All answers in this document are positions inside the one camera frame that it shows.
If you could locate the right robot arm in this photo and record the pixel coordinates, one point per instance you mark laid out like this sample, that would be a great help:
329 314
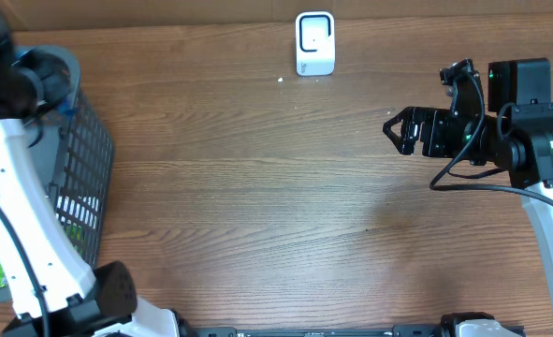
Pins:
497 138

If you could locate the blue snack bar wrapper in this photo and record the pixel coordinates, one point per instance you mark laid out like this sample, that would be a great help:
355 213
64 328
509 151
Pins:
68 109

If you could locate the grey plastic basket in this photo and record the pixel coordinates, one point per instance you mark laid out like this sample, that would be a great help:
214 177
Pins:
73 161

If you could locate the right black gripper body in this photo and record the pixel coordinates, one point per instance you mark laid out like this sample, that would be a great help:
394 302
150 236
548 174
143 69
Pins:
445 135

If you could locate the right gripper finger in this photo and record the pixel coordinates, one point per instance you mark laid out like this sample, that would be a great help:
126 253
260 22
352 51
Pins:
404 141
406 119

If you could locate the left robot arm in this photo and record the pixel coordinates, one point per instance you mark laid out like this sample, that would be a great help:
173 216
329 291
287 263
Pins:
54 292

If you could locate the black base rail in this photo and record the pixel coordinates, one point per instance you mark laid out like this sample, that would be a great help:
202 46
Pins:
460 324

